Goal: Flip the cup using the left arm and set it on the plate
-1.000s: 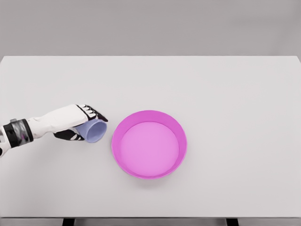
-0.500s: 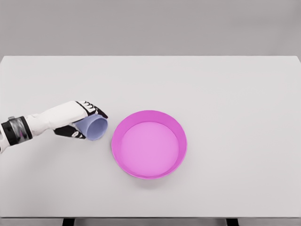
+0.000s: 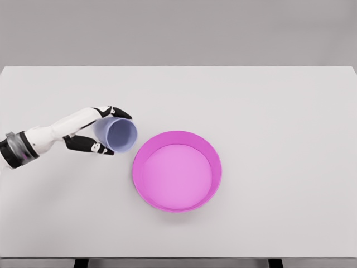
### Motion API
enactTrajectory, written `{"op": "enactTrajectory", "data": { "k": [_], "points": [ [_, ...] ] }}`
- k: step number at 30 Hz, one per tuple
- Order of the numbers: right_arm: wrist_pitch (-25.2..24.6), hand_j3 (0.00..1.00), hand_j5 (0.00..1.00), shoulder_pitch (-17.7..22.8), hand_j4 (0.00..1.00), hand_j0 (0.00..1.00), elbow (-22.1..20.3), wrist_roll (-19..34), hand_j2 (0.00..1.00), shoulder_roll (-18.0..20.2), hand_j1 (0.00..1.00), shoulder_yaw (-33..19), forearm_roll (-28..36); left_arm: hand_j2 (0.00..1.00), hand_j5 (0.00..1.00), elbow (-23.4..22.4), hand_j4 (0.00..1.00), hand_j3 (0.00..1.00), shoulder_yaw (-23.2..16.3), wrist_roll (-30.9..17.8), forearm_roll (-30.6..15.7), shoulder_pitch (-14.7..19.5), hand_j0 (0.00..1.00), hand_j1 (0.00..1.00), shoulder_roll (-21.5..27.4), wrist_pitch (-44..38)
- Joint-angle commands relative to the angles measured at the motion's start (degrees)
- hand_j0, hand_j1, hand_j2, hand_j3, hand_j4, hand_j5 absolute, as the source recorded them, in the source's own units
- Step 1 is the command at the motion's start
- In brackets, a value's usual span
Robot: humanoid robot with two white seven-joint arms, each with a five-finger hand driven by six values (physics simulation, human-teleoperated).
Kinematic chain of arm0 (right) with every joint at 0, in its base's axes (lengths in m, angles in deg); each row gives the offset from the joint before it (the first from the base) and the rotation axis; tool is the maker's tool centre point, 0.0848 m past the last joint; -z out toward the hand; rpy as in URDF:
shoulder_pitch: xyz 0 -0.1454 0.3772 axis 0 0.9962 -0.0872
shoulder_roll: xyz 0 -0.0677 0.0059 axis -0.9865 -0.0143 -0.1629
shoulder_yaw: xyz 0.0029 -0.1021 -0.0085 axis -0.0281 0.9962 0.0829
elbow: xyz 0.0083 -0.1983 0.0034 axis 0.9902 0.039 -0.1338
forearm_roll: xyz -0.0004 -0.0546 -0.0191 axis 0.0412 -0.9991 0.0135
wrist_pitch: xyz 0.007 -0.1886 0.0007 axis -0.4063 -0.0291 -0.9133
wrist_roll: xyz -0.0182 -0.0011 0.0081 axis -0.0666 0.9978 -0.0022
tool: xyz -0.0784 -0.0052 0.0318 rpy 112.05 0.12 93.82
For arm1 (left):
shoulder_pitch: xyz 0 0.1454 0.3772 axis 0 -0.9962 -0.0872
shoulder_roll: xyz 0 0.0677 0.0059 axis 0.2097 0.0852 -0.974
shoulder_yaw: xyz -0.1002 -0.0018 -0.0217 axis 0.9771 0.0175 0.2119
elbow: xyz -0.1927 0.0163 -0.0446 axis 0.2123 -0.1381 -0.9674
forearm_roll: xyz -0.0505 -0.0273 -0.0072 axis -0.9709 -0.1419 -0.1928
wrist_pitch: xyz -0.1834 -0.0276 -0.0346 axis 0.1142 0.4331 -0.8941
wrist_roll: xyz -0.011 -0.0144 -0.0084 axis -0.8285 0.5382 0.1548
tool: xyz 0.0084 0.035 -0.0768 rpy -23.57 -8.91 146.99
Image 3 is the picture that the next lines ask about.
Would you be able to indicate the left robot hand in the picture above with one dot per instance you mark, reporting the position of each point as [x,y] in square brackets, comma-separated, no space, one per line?
[73,123]

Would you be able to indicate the lavender plastic cup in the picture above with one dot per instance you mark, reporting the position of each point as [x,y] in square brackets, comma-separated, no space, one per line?
[120,134]

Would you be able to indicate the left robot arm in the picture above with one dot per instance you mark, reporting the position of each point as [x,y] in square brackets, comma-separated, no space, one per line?
[26,143]

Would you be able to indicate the pink round plate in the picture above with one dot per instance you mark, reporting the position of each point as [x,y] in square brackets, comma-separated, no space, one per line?
[177,171]

